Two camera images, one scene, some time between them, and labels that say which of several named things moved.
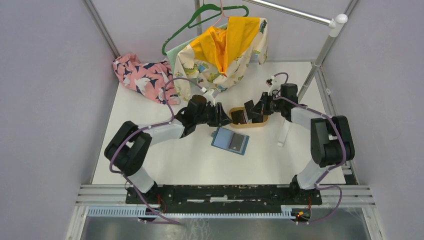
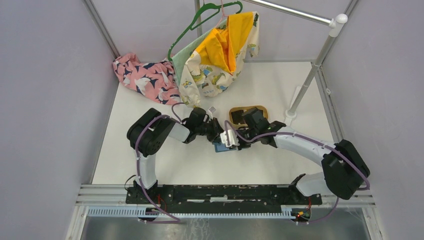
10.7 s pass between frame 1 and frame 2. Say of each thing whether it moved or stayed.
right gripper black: moved
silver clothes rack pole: stayed
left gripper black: moved
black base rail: stayed
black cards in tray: stayed
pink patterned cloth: stayed
